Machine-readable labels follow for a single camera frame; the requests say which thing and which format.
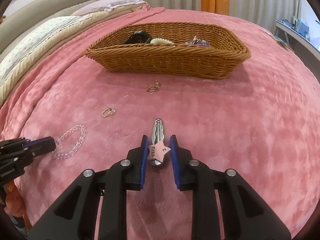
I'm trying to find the beige patterned quilt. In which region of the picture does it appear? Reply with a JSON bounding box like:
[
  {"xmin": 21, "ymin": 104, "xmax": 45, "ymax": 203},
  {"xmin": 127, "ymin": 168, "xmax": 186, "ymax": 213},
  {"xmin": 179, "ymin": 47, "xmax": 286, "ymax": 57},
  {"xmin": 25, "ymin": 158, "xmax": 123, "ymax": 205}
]
[{"xmin": 1, "ymin": 2, "xmax": 147, "ymax": 105}]

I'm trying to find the grey white desk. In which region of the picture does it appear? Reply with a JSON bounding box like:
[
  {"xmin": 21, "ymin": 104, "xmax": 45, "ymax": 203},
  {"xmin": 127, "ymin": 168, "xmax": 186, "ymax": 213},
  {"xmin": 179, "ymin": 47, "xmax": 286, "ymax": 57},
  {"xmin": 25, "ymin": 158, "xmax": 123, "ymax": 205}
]
[{"xmin": 275, "ymin": 20, "xmax": 320, "ymax": 60}]

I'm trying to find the pink plush blanket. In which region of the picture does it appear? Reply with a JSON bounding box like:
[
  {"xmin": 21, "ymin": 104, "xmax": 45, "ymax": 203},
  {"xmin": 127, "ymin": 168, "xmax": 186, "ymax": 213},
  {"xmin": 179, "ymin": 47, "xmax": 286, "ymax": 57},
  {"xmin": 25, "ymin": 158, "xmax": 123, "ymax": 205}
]
[{"xmin": 1, "ymin": 8, "xmax": 319, "ymax": 235}]

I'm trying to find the grey padded headboard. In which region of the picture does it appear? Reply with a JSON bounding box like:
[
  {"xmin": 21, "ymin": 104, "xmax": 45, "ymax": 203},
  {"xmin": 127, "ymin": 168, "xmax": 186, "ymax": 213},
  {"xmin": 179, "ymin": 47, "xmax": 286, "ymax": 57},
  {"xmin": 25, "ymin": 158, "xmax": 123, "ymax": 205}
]
[{"xmin": 1, "ymin": 0, "xmax": 94, "ymax": 53}]

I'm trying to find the gold ring black stone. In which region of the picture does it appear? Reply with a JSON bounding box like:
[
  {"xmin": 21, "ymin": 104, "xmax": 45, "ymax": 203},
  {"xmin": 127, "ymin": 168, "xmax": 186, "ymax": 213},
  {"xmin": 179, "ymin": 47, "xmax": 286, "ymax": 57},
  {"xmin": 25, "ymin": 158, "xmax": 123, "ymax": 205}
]
[{"xmin": 101, "ymin": 107, "xmax": 116, "ymax": 118}]

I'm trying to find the brown wicker basket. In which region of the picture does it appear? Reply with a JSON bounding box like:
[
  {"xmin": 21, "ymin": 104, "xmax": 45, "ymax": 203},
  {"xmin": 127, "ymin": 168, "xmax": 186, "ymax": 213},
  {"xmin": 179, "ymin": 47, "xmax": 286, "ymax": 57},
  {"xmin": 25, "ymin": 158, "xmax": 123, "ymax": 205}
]
[{"xmin": 85, "ymin": 22, "xmax": 251, "ymax": 79}]

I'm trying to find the black round watch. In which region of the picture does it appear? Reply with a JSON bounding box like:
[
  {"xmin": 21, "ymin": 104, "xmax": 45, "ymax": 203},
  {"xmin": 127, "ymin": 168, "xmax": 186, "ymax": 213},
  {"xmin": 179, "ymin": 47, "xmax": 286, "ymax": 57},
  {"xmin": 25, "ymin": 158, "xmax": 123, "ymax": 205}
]
[{"xmin": 124, "ymin": 30, "xmax": 152, "ymax": 44}]

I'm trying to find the clear crystal bead bracelet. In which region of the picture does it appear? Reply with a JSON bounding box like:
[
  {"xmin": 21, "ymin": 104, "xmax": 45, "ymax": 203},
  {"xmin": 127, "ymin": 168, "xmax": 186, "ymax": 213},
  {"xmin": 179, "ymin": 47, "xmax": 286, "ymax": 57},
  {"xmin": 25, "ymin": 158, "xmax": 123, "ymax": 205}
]
[{"xmin": 51, "ymin": 123, "xmax": 86, "ymax": 159}]

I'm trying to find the pink pillow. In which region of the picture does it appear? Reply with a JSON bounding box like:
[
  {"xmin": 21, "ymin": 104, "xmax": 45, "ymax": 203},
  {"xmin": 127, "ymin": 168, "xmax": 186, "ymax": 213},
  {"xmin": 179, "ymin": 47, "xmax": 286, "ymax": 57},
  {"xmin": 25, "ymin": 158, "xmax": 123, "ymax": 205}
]
[{"xmin": 72, "ymin": 0, "xmax": 147, "ymax": 16}]

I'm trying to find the pink star hair clip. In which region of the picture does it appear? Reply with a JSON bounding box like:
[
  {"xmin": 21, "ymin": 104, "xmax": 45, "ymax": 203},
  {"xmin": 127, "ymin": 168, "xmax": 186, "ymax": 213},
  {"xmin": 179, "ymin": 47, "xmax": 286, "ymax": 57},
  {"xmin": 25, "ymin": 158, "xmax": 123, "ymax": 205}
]
[{"xmin": 148, "ymin": 119, "xmax": 171, "ymax": 166}]

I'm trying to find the cream hair claw clip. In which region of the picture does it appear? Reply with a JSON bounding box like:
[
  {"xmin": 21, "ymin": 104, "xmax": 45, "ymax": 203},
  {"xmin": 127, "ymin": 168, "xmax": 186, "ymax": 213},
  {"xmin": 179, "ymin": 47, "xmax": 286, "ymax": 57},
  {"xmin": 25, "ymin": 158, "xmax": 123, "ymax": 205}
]
[{"xmin": 150, "ymin": 38, "xmax": 174, "ymax": 45}]

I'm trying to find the rose gold rectangular earring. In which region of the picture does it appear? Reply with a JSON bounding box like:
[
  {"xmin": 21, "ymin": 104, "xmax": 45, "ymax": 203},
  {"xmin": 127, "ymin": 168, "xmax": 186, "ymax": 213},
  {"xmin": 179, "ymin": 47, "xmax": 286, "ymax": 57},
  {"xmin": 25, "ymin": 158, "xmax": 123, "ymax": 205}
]
[{"xmin": 147, "ymin": 79, "xmax": 161, "ymax": 94}]

